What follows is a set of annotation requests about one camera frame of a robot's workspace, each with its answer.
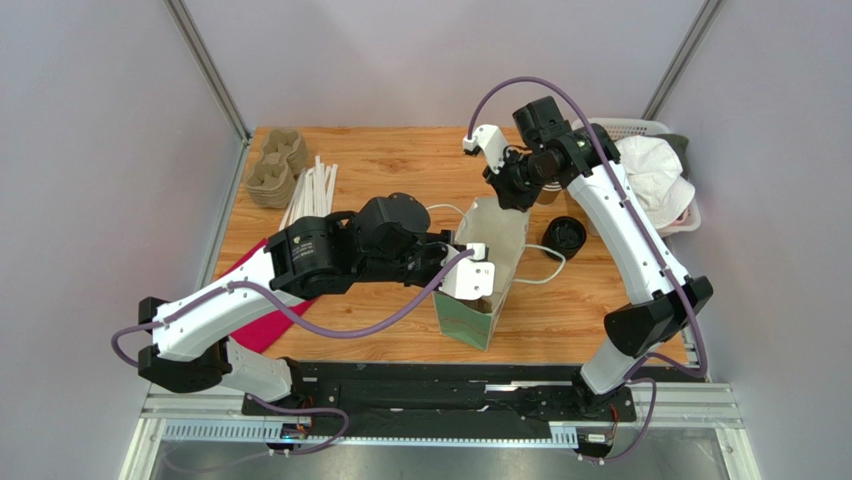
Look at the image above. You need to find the red folded cloth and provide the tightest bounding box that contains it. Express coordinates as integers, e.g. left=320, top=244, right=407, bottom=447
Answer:
left=217, top=239, right=316, bottom=353

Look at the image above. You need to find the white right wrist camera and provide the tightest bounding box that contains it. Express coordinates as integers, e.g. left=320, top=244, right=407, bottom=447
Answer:
left=462, top=124, right=509, bottom=174

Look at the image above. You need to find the white plastic basket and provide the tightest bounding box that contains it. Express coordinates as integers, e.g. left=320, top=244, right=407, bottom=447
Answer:
left=590, top=118, right=701, bottom=238

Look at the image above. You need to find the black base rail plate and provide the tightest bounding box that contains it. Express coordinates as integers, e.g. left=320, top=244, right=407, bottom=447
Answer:
left=178, top=359, right=707, bottom=441

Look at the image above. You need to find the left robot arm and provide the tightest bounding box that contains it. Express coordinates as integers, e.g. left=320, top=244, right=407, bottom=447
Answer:
left=131, top=193, right=475, bottom=402

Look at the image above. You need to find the stack of paper cups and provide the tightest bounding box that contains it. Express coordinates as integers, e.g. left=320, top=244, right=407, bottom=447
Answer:
left=535, top=184, right=562, bottom=206

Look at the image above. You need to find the green white paper bag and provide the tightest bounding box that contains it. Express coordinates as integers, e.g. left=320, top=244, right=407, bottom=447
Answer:
left=433, top=197, right=567, bottom=351

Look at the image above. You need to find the stack of pulp cup carriers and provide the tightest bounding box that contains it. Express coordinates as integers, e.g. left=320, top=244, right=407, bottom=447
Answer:
left=244, top=128, right=309, bottom=209

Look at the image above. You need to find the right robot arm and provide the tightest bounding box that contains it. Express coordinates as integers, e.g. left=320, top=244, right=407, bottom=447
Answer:
left=463, top=97, right=713, bottom=415

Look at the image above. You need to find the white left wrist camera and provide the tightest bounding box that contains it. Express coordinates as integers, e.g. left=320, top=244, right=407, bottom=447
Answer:
left=438, top=243, right=496, bottom=301

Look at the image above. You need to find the white paper straws bundle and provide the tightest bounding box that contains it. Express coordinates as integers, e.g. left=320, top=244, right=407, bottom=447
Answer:
left=278, top=155, right=339, bottom=230

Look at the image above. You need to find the white bucket hat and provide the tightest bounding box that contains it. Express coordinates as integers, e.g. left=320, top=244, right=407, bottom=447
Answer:
left=615, top=135, right=696, bottom=236

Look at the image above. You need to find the dark green cloth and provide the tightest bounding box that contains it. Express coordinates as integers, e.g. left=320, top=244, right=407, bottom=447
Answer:
left=657, top=133, right=689, bottom=171

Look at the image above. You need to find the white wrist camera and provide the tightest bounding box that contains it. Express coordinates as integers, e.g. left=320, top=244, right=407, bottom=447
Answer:
left=438, top=243, right=496, bottom=301
left=462, top=124, right=509, bottom=174

